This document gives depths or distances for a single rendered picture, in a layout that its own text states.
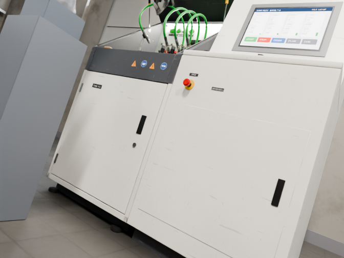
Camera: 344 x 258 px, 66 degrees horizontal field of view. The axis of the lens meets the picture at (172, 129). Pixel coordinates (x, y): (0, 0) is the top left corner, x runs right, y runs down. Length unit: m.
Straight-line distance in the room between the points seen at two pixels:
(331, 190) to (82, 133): 2.53
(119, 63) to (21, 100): 0.68
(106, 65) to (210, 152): 0.88
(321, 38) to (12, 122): 1.41
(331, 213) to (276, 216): 2.18
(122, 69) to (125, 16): 3.66
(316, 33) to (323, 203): 2.07
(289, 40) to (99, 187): 1.25
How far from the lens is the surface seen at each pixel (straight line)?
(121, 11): 5.34
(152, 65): 1.46
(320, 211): 3.24
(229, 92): 1.20
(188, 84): 1.26
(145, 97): 1.41
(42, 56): 1.17
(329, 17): 1.63
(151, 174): 1.29
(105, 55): 1.74
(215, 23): 2.06
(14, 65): 1.17
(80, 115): 1.72
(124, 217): 1.38
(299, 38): 1.55
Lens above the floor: 0.49
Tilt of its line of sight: 4 degrees up
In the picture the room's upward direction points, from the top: 18 degrees clockwise
